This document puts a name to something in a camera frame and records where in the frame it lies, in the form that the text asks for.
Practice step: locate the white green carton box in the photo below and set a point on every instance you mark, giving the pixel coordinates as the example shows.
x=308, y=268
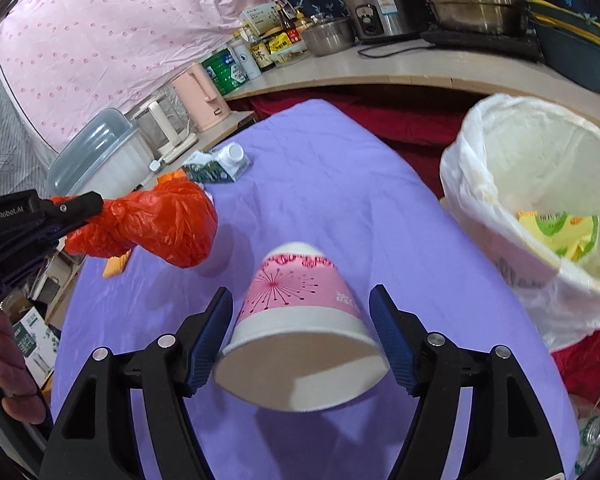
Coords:
x=260, y=17

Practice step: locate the yellow rimmed bowl stack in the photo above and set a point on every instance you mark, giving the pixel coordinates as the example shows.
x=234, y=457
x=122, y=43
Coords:
x=570, y=22

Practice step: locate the pink electric kettle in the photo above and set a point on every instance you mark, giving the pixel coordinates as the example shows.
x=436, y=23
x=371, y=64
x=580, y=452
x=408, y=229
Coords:
x=200, y=95

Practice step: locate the small steel pot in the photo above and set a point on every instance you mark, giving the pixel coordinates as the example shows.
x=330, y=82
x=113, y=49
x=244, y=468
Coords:
x=330, y=37

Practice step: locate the purple tablecloth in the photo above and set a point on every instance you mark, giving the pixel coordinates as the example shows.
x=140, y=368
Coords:
x=330, y=200

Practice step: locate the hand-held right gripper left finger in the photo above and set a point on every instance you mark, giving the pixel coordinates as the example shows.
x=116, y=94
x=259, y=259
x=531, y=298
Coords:
x=210, y=340

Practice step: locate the white plug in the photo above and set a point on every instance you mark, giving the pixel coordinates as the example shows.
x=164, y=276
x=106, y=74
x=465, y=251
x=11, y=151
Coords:
x=156, y=165

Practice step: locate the printed cardboard box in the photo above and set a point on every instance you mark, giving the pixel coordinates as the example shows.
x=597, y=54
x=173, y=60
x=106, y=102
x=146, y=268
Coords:
x=30, y=340

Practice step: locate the yellow green printed bag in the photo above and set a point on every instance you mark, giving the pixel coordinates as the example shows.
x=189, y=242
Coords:
x=565, y=235

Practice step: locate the steel rice cooker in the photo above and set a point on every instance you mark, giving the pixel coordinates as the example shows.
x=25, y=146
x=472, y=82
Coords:
x=380, y=15

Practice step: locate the white green milk carton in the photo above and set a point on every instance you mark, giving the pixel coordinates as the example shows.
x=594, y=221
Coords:
x=215, y=167

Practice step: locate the dark sauce bottle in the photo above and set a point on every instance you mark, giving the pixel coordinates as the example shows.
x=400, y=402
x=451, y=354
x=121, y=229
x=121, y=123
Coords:
x=262, y=55

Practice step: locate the wooden counter shelf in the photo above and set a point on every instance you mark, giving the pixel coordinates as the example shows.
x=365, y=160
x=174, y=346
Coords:
x=405, y=72

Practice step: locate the white side table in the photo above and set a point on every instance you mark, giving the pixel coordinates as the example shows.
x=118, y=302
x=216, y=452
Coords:
x=230, y=122

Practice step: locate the yellow oil bottle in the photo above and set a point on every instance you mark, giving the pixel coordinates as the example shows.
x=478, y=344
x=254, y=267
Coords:
x=302, y=20

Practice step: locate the red plastic bag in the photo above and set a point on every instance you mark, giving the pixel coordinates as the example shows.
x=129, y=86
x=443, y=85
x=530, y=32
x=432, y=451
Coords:
x=170, y=225

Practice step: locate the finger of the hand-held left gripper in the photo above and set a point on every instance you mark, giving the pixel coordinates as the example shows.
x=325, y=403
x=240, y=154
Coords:
x=75, y=208

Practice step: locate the clear food container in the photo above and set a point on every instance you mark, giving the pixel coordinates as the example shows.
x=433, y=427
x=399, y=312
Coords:
x=290, y=56

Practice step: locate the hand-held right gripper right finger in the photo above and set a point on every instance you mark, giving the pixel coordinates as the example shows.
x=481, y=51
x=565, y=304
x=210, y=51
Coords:
x=392, y=340

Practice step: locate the pink dotted cloth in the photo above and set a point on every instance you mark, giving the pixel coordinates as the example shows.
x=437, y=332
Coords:
x=105, y=35

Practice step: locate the black induction cooker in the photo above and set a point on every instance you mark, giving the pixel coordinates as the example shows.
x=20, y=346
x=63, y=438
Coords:
x=480, y=42

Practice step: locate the dark bottle with red label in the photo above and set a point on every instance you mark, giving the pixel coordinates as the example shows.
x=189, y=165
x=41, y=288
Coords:
x=290, y=30

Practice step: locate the small orange foam piece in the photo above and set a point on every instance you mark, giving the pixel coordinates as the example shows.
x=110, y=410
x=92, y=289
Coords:
x=115, y=266
x=172, y=176

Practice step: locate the yellow label jar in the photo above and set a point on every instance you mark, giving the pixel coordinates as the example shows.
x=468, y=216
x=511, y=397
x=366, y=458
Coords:
x=280, y=42

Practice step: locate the dish drainer with grey lid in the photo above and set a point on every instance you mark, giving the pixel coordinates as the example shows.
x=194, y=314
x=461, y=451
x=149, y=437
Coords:
x=100, y=160

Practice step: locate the grey patterned cloth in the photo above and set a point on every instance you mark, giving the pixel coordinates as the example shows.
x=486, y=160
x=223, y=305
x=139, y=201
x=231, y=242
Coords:
x=5, y=125

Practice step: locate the white lined trash bin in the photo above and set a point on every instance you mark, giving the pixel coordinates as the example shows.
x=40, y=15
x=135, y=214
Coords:
x=530, y=150

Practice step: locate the person's left hand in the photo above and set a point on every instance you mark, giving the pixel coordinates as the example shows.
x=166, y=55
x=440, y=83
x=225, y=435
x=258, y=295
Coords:
x=7, y=365

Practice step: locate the pink paper cup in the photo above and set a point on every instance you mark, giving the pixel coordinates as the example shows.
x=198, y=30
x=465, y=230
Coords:
x=300, y=310

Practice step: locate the white glass kettle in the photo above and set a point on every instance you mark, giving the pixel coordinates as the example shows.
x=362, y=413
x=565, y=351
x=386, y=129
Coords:
x=160, y=120

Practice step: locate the green tin can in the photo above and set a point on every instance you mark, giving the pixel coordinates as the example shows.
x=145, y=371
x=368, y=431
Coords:
x=222, y=72

